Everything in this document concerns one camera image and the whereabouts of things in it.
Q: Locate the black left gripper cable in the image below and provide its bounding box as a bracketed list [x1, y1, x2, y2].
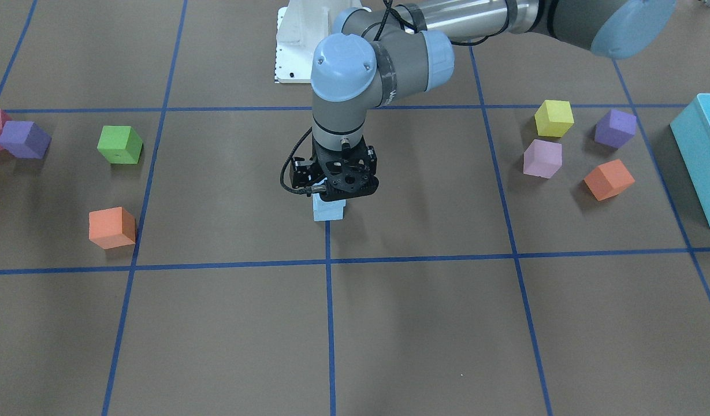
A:
[280, 128, 326, 195]

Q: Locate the orange foam block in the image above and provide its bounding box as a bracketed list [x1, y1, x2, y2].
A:
[88, 206, 136, 250]
[583, 159, 635, 201]

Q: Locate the yellow foam block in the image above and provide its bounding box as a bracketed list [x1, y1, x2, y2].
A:
[534, 99, 575, 138]

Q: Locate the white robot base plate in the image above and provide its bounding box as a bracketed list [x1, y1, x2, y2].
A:
[275, 1, 377, 91]

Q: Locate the green foam block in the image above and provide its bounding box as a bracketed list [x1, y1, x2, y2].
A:
[96, 125, 143, 164]

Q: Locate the light blue foam block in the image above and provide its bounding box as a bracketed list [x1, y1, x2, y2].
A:
[313, 200, 347, 222]
[311, 193, 330, 211]

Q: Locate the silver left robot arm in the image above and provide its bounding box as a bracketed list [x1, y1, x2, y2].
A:
[279, 1, 676, 202]

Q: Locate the lilac foam block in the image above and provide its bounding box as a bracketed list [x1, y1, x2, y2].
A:
[523, 139, 563, 179]

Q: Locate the purple foam block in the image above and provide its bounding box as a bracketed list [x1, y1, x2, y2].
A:
[0, 120, 51, 159]
[593, 109, 638, 149]

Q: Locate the light blue plastic bin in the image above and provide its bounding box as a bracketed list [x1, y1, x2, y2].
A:
[671, 93, 710, 228]

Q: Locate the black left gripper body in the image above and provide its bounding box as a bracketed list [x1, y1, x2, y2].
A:
[289, 139, 379, 201]

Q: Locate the brown paper table cover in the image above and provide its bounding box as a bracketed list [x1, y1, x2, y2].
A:
[0, 1, 710, 415]

